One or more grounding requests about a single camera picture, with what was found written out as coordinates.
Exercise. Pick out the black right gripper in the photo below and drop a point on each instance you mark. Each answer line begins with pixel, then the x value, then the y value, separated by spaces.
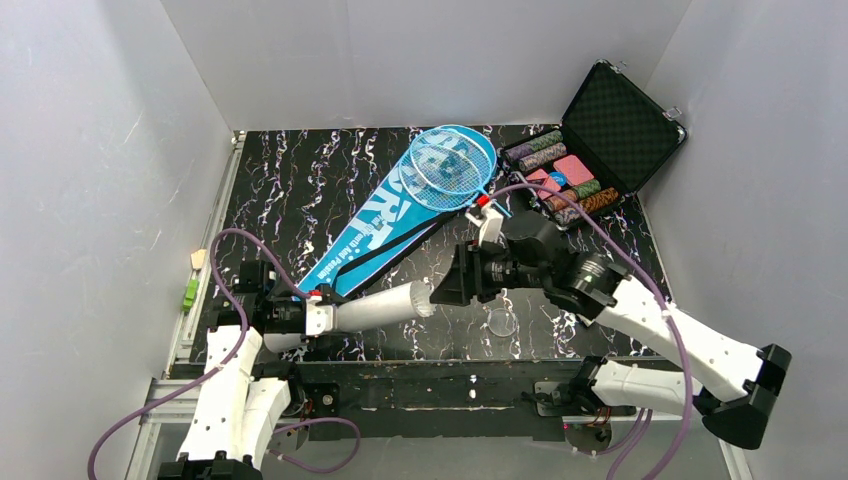
pixel 472 273

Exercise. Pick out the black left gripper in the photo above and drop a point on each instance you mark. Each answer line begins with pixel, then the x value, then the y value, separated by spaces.
pixel 291 314

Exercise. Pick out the silver shuttlecock tube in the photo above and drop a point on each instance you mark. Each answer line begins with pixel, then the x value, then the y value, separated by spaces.
pixel 395 305

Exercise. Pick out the clear plastic tube lid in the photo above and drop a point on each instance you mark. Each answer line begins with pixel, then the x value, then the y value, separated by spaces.
pixel 502 322

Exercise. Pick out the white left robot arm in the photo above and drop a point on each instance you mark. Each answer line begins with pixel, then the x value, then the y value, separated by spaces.
pixel 237 409

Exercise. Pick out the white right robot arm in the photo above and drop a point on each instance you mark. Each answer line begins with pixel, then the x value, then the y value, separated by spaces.
pixel 732 386

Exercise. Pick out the beige wooden block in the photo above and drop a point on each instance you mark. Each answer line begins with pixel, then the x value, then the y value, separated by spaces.
pixel 198 258

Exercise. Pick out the blue racket cover bag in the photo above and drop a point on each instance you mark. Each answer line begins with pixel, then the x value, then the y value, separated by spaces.
pixel 442 171

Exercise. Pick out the blue racket white grip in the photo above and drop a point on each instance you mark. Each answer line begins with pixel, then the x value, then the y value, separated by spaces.
pixel 457 179

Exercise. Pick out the pink playing card deck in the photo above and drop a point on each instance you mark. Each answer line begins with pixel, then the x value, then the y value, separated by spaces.
pixel 574 170

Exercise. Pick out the black poker chip case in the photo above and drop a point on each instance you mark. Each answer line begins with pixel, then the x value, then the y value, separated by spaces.
pixel 621 134

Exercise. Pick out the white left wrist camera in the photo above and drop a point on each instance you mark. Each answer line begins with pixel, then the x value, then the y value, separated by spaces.
pixel 320 313

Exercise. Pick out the green clip on rail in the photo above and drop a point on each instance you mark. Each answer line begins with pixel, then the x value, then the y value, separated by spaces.
pixel 190 295

